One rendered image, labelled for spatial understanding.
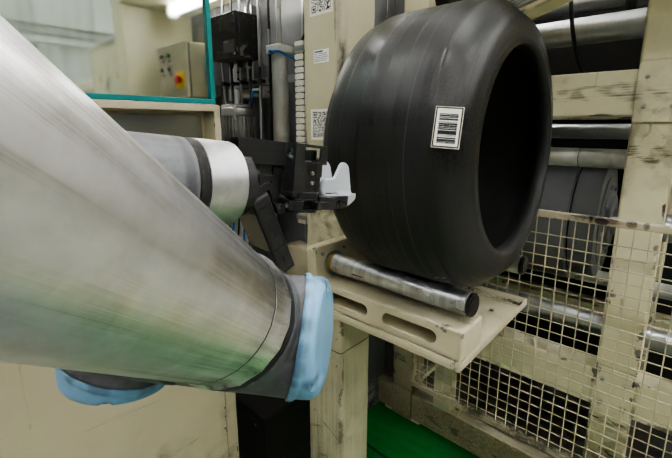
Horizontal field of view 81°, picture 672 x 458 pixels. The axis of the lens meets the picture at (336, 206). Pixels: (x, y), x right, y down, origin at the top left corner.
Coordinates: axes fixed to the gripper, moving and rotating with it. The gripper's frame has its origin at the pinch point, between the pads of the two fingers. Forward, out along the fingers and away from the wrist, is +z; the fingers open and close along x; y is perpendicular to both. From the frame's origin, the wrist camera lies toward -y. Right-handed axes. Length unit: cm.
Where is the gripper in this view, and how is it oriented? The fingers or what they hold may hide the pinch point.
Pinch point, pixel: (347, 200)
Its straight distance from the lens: 57.5
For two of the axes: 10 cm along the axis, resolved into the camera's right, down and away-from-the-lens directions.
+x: -7.4, -1.3, 6.6
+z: 6.7, -0.3, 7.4
